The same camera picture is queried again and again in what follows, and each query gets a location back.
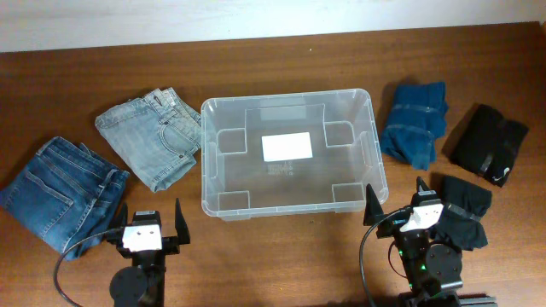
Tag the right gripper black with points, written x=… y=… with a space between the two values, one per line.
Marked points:
x=392 y=225

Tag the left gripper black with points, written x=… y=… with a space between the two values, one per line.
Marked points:
x=171 y=244

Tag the black garment taped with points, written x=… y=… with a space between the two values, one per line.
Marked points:
x=460 y=222

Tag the teal blue garment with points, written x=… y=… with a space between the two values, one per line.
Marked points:
x=415 y=122

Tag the light blue jeans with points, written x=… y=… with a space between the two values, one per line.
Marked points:
x=156 y=135

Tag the black garment with logo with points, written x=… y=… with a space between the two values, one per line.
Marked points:
x=490 y=145

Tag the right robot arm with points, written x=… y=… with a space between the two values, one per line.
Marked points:
x=432 y=267

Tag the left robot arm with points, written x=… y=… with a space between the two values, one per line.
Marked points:
x=143 y=282

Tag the white label in container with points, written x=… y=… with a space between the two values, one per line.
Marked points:
x=287 y=147

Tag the clear plastic storage container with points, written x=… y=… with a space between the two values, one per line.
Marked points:
x=238 y=184

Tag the dark blue folded jeans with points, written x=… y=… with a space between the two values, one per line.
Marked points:
x=64 y=194

